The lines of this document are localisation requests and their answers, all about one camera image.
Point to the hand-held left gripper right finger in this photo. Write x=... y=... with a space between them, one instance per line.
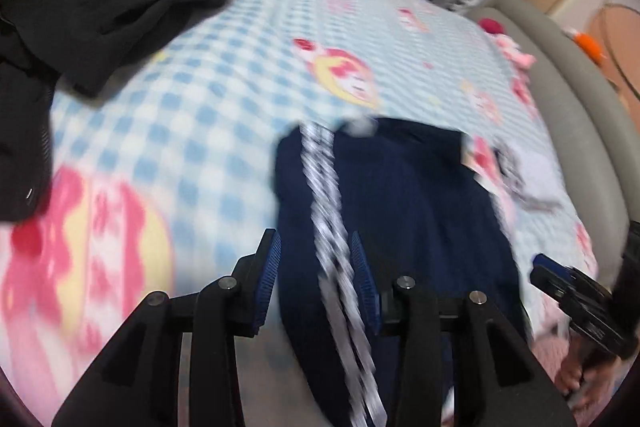
x=364 y=282

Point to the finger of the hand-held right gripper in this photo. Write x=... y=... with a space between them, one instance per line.
x=546 y=274

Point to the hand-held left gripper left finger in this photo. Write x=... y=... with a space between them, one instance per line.
x=267 y=279

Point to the navy blue garment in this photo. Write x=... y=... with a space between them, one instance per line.
x=425 y=217

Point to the person's right hand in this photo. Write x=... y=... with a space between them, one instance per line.
x=575 y=372

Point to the grey striped cloth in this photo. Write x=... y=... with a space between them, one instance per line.
x=530 y=172

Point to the checkered cartoon printed blanket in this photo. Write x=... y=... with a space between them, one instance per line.
x=225 y=82

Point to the pink plush toy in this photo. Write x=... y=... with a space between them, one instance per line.
x=512 y=47

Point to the orange object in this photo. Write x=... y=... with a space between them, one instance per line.
x=590 y=46

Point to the grey padded bed frame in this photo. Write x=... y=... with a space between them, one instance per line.
x=565 y=107

